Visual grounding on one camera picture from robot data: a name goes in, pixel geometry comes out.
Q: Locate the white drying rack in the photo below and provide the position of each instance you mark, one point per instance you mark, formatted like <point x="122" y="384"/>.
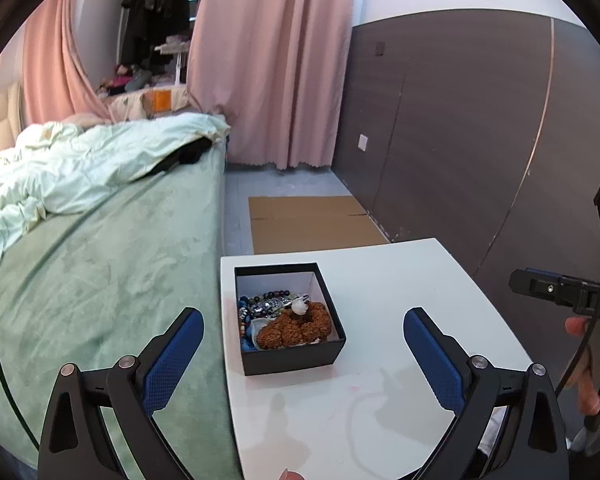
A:
<point x="175" y="57"/>

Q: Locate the white wall socket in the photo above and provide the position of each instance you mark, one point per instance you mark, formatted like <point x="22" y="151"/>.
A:
<point x="363" y="142"/>

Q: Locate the pillow with orange patch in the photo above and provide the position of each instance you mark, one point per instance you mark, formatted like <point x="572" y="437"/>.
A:
<point x="152" y="101"/>

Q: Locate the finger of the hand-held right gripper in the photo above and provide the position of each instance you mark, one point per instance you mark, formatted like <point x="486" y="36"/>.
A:
<point x="542" y="285"/>

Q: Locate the beige headboard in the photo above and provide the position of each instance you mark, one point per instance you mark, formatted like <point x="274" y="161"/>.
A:
<point x="0" y="120"/>

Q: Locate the dark wall switch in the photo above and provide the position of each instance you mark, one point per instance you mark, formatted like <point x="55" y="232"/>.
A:
<point x="380" y="47"/>

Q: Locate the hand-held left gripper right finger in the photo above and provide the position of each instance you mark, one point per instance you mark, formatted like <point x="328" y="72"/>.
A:
<point x="432" y="360"/>

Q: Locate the white organza pouch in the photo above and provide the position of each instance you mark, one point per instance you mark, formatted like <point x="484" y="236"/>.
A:
<point x="262" y="324"/>

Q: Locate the person's left hand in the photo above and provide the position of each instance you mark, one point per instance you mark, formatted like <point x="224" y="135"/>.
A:
<point x="290" y="475"/>

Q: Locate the light green quilt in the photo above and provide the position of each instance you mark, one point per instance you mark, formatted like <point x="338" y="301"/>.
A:
<point x="80" y="160"/>

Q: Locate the hanging dark clothes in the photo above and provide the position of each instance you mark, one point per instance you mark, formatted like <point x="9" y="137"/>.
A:
<point x="155" y="10"/>

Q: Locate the black box white inside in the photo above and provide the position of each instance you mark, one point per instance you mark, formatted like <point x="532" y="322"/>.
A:
<point x="290" y="355"/>

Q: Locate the black cloth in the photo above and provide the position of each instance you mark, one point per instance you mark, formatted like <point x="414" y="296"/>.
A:
<point x="190" y="152"/>

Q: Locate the person's right hand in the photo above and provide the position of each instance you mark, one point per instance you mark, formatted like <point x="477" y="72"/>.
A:
<point x="590" y="385"/>

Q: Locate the green bed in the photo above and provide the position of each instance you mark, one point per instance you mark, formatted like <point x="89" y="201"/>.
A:
<point x="105" y="270"/>

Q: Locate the flat brown cardboard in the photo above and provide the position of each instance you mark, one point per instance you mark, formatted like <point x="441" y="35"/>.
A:
<point x="310" y="222"/>

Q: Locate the wide pink curtain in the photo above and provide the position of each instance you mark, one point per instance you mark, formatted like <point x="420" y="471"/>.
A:
<point x="275" y="60"/>

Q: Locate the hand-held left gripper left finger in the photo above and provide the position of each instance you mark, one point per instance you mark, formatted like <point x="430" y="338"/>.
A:
<point x="175" y="360"/>

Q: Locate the narrow pink curtain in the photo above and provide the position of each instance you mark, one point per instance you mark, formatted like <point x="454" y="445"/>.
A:
<point x="55" y="70"/>

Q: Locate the pile of plush toys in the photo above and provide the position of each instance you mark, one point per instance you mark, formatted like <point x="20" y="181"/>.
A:
<point x="125" y="80"/>

